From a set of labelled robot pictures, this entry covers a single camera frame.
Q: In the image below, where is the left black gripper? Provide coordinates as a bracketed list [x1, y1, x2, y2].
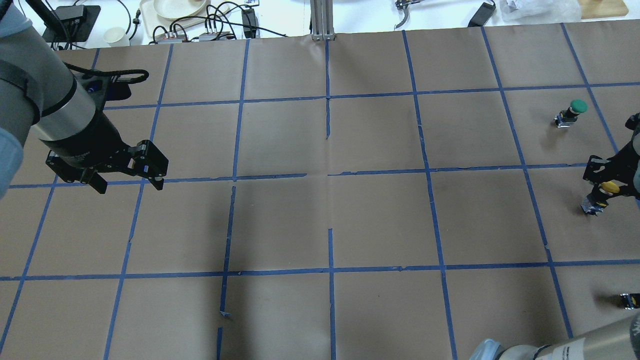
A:
[45, 112, 169, 195]

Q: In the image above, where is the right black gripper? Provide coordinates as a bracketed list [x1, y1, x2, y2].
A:
[582, 145, 640, 196]

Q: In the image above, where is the yellow push button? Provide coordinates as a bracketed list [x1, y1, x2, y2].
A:
[580, 181, 621, 216]

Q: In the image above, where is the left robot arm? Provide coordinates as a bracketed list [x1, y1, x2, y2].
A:
[0, 0, 169, 195]

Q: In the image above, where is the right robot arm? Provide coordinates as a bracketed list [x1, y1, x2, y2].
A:
[470, 113, 640, 360]

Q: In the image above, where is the green push button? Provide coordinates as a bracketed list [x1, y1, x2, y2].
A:
[554, 99, 588, 129]

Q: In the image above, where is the small black button base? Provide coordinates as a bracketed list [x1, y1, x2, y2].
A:
[618, 292, 640, 310]

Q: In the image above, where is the white paper cup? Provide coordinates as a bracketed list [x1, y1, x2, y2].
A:
[103, 26, 130, 48]

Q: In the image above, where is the wooden cutting board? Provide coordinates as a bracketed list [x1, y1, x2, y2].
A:
[578, 0, 629, 20]

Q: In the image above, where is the beige plate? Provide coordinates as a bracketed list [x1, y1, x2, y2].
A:
[151, 0, 208, 20]

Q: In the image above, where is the clear plastic bag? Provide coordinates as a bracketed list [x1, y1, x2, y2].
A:
[496, 0, 582, 24]

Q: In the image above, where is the black power adapter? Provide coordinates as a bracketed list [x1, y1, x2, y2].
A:
[467, 0, 497, 28]

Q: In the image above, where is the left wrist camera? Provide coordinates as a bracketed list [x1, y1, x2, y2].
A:
[74, 69, 150, 111]

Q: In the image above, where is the black camera stand base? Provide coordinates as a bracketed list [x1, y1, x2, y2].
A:
[42, 4, 102, 43]

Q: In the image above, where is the aluminium frame post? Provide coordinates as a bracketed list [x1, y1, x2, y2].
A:
[310, 0, 336, 41]

